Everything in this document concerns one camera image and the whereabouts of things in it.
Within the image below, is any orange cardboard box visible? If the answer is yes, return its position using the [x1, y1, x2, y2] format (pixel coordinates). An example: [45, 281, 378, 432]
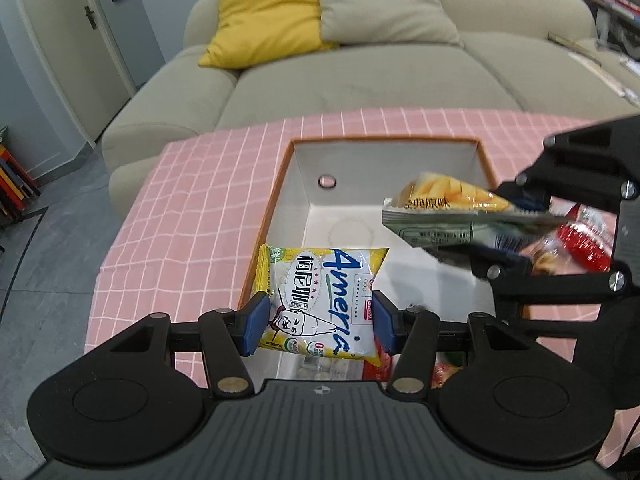
[239, 136, 498, 391]

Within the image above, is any white door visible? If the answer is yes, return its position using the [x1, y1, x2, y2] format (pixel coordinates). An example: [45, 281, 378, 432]
[10, 0, 138, 146]

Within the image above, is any red stick snack packet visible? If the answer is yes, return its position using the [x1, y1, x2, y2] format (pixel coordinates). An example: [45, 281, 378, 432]
[362, 352, 463, 391]

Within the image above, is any yellow pillow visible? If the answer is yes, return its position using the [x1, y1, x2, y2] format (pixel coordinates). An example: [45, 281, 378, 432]
[198, 0, 341, 70]

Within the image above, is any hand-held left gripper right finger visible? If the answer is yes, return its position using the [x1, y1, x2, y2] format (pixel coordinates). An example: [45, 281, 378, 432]
[371, 290, 538, 395]

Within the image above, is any dark book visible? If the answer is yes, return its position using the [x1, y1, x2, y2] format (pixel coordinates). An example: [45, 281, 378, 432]
[547, 32, 601, 63]

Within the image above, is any beige pillow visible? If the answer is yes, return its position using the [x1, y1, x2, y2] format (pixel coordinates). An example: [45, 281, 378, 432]
[316, 0, 463, 48]

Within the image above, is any green white chips packet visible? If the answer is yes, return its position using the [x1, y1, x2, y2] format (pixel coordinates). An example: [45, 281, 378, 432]
[381, 172, 566, 250]

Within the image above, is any pink checkered tablecloth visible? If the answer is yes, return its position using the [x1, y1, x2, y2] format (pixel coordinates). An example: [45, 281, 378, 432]
[82, 107, 640, 471]

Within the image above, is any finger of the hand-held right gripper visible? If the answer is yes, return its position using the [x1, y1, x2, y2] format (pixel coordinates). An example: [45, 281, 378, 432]
[437, 246, 632, 311]
[492, 114, 640, 216]

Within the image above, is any white rack with books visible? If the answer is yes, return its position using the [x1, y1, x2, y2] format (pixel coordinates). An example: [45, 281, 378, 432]
[577, 0, 640, 58]

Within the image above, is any yellow white snack packet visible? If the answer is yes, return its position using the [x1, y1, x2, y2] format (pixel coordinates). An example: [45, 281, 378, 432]
[251, 243, 391, 368]

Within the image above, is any stack of coloured stools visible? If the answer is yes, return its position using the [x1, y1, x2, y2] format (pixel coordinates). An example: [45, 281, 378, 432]
[0, 127, 41, 221]

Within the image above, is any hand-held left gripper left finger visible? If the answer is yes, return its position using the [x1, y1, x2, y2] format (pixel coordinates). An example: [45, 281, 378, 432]
[107, 291, 273, 396]

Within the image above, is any beige sofa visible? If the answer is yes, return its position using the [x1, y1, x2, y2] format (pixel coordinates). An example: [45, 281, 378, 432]
[101, 0, 640, 216]

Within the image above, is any large red snack packet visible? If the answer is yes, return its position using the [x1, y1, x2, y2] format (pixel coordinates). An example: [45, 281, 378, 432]
[557, 205, 613, 273]

